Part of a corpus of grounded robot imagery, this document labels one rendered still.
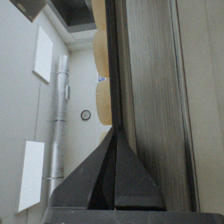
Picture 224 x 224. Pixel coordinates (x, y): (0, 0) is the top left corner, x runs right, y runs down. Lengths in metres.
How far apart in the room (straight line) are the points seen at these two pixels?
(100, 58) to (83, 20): 0.67
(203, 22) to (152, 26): 0.05
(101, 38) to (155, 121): 0.10
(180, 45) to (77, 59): 5.69
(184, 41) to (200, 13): 0.03
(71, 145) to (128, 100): 4.72
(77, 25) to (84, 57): 4.96
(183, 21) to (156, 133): 0.12
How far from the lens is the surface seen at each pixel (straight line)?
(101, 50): 0.16
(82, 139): 4.76
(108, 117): 0.15
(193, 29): 0.19
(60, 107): 4.04
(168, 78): 0.17
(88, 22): 0.81
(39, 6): 0.85
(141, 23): 0.20
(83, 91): 5.15
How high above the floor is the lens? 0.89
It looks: 8 degrees up
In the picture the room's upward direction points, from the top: 94 degrees counter-clockwise
